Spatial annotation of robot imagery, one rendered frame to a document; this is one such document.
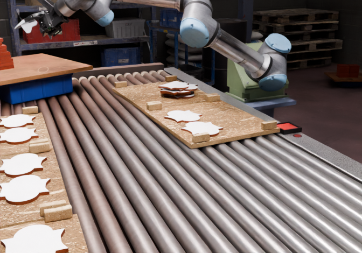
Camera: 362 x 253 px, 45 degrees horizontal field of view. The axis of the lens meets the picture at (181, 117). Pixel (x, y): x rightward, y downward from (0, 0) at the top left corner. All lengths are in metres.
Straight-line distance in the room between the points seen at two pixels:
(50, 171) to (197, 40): 0.79
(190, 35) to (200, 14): 0.09
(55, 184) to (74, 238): 0.26
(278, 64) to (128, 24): 4.28
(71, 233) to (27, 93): 1.14
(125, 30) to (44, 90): 4.05
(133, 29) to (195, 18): 4.40
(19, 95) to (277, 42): 1.14
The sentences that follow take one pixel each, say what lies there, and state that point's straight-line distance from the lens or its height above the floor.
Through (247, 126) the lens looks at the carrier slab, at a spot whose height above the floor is 0.94.
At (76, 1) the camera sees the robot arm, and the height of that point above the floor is 1.35.
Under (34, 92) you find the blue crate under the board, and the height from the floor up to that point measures 0.96.
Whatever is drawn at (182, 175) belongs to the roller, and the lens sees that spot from 1.23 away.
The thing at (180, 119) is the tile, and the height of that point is 0.94.
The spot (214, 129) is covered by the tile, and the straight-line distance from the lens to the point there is 1.50.
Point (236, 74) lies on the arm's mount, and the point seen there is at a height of 0.99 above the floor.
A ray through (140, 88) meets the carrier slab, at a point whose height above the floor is 0.94.
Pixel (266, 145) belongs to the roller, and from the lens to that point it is 1.47.
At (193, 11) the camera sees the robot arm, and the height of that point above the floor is 1.31.
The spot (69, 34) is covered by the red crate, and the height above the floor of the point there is 0.74.
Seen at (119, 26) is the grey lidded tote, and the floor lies 0.80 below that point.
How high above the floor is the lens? 1.45
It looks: 18 degrees down
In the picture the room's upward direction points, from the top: straight up
